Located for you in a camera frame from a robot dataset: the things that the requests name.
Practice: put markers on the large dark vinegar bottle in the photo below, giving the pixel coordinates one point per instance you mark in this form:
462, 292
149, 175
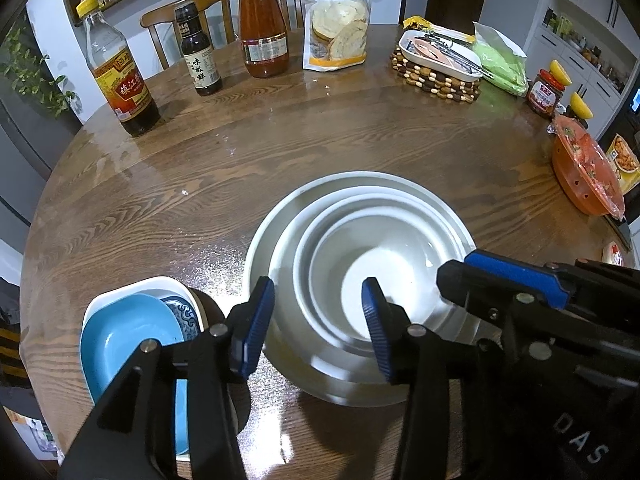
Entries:
122, 80

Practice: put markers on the white rectangular dish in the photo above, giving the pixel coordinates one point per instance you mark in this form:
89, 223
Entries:
425, 57

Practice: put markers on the red sauce glass bottle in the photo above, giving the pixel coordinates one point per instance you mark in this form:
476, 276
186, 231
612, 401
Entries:
262, 30

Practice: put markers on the grey refrigerator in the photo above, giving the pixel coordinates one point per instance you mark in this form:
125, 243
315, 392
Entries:
20, 160

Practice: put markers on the small white bowl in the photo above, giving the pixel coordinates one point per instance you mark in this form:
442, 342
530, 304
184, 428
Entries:
340, 280

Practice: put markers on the small dark sauce bottle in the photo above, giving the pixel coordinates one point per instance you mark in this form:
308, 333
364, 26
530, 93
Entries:
200, 55

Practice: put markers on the red chili sauce jar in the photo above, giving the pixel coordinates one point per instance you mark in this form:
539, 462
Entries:
546, 95

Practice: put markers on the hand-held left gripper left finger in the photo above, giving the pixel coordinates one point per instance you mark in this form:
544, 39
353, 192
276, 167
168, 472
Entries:
257, 330

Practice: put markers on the crumpled paper clutter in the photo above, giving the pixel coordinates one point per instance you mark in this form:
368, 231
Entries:
35, 432

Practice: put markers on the green plastic bag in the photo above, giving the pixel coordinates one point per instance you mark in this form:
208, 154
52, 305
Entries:
502, 60

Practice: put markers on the white square plate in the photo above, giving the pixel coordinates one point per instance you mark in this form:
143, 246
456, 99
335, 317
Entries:
150, 287

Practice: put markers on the yellow snack bag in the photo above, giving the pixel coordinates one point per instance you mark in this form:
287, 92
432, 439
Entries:
425, 24

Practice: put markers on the blue square plate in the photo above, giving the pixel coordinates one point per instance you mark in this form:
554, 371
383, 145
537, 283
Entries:
127, 340

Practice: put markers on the yellow snack box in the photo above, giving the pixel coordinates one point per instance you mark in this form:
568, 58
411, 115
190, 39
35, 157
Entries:
625, 160

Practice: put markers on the white cabinet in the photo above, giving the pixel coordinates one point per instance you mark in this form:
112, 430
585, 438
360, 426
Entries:
585, 20

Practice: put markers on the green leafy plant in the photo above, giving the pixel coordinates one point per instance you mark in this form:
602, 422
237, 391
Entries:
35, 70

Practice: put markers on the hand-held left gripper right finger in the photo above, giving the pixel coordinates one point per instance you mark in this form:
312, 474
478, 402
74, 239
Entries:
380, 335

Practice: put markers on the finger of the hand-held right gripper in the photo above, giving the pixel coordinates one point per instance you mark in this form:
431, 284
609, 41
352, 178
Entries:
465, 285
515, 272

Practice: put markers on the orange plastic colander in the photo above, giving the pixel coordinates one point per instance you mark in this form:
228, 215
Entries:
587, 175

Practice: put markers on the blue patterned dish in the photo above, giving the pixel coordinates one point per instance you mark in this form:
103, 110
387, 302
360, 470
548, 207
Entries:
182, 312

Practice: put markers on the wooden beaded trivet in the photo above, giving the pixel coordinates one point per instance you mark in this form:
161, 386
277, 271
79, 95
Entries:
430, 85

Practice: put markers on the white and yellow flour bag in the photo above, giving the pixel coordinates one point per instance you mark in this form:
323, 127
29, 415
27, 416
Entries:
337, 15

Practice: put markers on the wide white bowl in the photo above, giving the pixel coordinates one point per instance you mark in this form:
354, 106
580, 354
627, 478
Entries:
270, 260

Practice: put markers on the red and white packet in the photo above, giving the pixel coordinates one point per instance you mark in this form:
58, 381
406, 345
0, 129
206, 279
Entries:
614, 254

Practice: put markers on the deep white bowl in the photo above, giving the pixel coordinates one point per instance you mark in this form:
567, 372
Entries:
300, 270

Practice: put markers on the dark wooden bench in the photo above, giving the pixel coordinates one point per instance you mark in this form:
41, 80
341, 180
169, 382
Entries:
12, 350

